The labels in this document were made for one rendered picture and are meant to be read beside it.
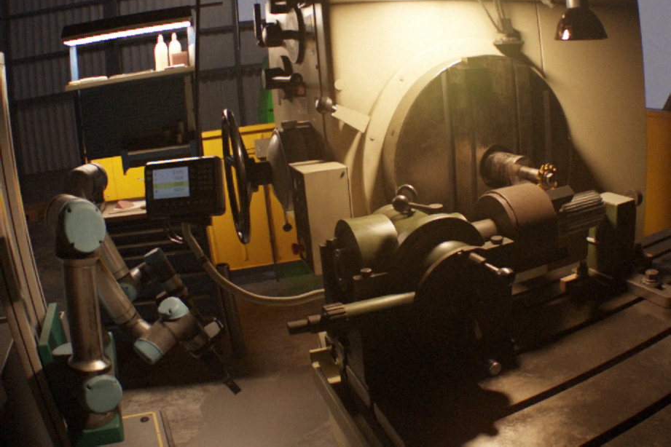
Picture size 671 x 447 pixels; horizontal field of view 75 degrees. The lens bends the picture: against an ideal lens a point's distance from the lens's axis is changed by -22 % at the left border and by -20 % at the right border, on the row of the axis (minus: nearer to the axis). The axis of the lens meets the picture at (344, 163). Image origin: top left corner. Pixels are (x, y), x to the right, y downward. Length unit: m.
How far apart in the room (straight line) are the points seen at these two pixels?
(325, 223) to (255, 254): 3.05
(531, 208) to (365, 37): 0.58
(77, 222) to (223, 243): 3.08
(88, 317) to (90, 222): 0.23
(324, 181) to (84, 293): 0.62
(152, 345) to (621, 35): 1.74
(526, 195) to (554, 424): 0.49
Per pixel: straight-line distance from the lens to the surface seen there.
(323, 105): 1.23
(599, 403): 0.94
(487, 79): 1.34
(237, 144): 1.33
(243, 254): 4.24
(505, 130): 1.37
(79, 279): 1.24
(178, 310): 1.39
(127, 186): 4.10
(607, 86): 1.80
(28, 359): 1.61
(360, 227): 0.96
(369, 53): 1.32
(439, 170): 1.30
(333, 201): 1.22
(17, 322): 1.57
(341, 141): 1.31
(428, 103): 1.27
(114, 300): 1.44
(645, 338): 1.15
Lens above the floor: 1.56
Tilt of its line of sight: 9 degrees down
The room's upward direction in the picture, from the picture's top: 5 degrees counter-clockwise
